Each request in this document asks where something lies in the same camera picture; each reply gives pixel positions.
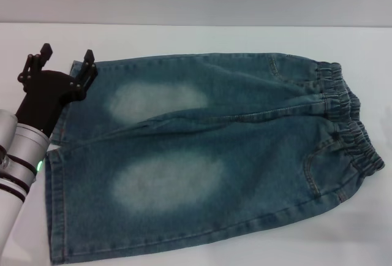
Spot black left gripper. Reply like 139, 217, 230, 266
15, 42, 99, 135

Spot blue denim shorts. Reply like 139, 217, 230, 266
42, 51, 386, 256

